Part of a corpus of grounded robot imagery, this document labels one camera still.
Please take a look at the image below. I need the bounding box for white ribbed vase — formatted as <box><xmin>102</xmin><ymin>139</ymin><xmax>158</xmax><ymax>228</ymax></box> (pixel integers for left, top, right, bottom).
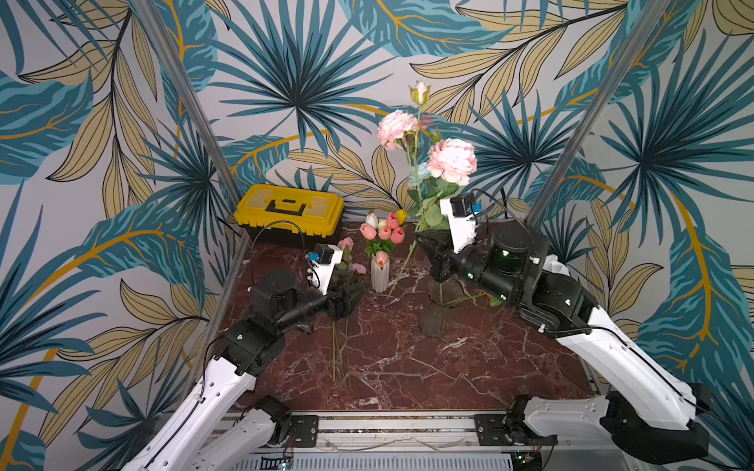
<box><xmin>371</xmin><ymin>251</ymin><xmax>390</xmax><ymax>294</ymax></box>

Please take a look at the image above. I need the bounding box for tulip bouquet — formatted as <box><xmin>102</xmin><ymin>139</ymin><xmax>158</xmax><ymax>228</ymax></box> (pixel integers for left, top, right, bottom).
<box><xmin>359</xmin><ymin>209</ymin><xmax>408</xmax><ymax>269</ymax></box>

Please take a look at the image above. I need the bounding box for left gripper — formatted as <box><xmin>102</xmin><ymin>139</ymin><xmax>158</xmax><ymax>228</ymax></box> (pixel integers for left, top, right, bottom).
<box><xmin>276</xmin><ymin>270</ymin><xmax>371</xmax><ymax>334</ymax></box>

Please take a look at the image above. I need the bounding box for yellow black toolbox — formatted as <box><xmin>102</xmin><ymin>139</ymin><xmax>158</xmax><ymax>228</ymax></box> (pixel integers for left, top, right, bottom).
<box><xmin>234</xmin><ymin>184</ymin><xmax>345</xmax><ymax>248</ymax></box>

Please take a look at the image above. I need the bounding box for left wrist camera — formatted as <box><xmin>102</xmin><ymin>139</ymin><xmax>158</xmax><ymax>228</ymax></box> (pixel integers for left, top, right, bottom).
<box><xmin>306</xmin><ymin>243</ymin><xmax>343</xmax><ymax>296</ymax></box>

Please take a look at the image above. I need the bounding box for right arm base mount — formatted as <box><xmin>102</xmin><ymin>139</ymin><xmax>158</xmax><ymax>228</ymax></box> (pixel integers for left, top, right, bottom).
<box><xmin>473</xmin><ymin>413</ymin><xmax>559</xmax><ymax>447</ymax></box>

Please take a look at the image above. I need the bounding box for clear glass vase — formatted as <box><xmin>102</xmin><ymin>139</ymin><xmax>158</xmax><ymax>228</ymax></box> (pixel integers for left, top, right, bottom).
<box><xmin>418</xmin><ymin>280</ymin><xmax>465</xmax><ymax>339</ymax></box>

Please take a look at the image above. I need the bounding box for pink peony spray stem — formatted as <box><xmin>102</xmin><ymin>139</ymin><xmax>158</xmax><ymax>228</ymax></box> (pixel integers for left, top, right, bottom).
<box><xmin>376</xmin><ymin>80</ymin><xmax>479</xmax><ymax>296</ymax></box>

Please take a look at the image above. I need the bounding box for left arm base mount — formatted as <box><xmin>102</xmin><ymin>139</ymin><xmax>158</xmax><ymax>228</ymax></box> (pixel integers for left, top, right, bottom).
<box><xmin>264</xmin><ymin>415</ymin><xmax>320</xmax><ymax>449</ymax></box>

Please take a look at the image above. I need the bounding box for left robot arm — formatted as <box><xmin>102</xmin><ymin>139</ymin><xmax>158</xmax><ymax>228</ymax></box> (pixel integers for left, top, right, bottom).
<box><xmin>124</xmin><ymin>270</ymin><xmax>369</xmax><ymax>470</ymax></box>

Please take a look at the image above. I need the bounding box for tall pink white flower spray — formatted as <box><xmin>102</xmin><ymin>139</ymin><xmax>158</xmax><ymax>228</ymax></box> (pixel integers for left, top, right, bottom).
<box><xmin>408</xmin><ymin>162</ymin><xmax>437</xmax><ymax>203</ymax></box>

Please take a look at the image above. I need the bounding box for magenta rose stem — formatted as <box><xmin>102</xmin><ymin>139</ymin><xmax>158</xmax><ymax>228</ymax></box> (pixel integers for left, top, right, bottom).
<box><xmin>329</xmin><ymin>236</ymin><xmax>357</xmax><ymax>384</ymax></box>

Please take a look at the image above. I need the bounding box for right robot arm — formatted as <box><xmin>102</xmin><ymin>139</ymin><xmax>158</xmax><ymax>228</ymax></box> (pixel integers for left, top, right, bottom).
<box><xmin>416</xmin><ymin>219</ymin><xmax>711</xmax><ymax>464</ymax></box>

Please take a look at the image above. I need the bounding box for aluminium front rail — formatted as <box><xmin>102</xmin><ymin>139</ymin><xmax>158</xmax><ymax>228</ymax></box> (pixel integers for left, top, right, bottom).
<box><xmin>146</xmin><ymin>409</ymin><xmax>626</xmax><ymax>455</ymax></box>

